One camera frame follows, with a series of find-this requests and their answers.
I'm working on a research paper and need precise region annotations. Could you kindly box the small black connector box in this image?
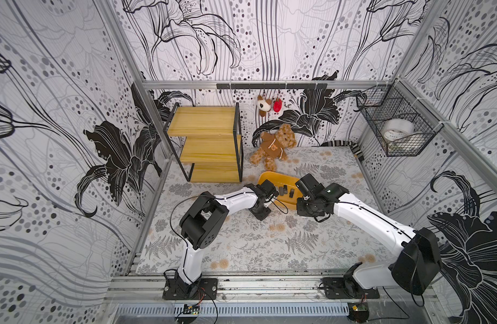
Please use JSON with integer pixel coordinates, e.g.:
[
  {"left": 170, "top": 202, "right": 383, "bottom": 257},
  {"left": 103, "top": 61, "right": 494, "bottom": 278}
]
[{"left": 348, "top": 303, "right": 369, "bottom": 323}]

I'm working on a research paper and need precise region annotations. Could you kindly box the hanging plush dog toy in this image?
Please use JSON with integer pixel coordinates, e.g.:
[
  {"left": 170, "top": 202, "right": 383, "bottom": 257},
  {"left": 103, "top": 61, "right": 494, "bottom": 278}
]
[{"left": 256, "top": 95, "right": 272, "bottom": 117}]

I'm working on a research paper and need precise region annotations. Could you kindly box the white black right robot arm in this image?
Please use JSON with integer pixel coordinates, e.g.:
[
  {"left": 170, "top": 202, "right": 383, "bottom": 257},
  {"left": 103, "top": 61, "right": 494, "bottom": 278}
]
[{"left": 296, "top": 174, "right": 442, "bottom": 297}]

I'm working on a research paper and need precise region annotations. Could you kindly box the white tape roll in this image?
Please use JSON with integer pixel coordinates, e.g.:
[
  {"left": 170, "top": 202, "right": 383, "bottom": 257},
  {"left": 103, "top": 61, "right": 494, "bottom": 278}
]
[{"left": 381, "top": 119, "right": 414, "bottom": 143}]

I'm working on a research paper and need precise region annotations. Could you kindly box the black hook rail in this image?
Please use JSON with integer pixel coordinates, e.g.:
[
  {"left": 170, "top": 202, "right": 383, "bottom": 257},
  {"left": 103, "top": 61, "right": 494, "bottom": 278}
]
[{"left": 216, "top": 82, "right": 327, "bottom": 90}]

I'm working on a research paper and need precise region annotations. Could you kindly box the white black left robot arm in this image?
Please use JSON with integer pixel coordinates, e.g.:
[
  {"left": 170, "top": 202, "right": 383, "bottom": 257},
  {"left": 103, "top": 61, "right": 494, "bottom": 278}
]
[{"left": 177, "top": 180, "right": 278, "bottom": 288}]

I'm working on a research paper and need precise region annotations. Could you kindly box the brown teddy bear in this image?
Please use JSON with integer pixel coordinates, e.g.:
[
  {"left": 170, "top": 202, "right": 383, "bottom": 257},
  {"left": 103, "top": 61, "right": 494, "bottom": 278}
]
[{"left": 250, "top": 124, "right": 297, "bottom": 172}]

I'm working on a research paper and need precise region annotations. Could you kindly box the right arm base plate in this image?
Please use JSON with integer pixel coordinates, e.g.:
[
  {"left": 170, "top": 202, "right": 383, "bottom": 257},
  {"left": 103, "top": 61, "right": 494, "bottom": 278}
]
[{"left": 319, "top": 277, "right": 380, "bottom": 301}]

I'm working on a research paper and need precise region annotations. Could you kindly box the hanging red plush toy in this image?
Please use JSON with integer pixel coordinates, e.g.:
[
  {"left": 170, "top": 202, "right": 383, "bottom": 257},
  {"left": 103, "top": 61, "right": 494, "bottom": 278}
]
[{"left": 273, "top": 99, "right": 283, "bottom": 113}]

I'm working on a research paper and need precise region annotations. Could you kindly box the striped black white plush tail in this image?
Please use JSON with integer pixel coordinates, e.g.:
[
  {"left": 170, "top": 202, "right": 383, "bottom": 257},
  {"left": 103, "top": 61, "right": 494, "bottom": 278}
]
[{"left": 321, "top": 140, "right": 364, "bottom": 162}]

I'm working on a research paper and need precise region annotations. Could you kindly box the yellow plastic storage box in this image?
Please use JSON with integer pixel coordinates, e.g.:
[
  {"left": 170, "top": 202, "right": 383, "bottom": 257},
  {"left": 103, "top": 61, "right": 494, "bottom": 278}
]
[{"left": 258, "top": 171, "right": 303, "bottom": 211}]

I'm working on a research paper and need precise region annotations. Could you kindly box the small circuit board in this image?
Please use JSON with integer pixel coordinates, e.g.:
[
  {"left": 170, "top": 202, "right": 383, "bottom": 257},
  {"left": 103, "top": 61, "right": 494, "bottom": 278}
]
[{"left": 181, "top": 304, "right": 201, "bottom": 317}]

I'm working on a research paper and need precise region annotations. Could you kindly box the black wire basket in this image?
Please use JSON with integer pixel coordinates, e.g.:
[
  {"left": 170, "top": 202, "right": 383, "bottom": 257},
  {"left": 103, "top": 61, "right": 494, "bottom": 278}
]
[{"left": 356, "top": 85, "right": 443, "bottom": 157}]

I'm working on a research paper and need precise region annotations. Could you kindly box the wooden shelf black frame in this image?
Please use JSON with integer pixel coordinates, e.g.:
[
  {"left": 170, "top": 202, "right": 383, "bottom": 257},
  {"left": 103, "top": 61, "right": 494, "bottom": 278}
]
[{"left": 163, "top": 103, "right": 244, "bottom": 183}]

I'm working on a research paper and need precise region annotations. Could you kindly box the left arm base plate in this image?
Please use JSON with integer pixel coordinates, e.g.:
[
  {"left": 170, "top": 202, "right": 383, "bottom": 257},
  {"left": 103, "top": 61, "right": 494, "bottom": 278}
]
[{"left": 163, "top": 278, "right": 218, "bottom": 301}]

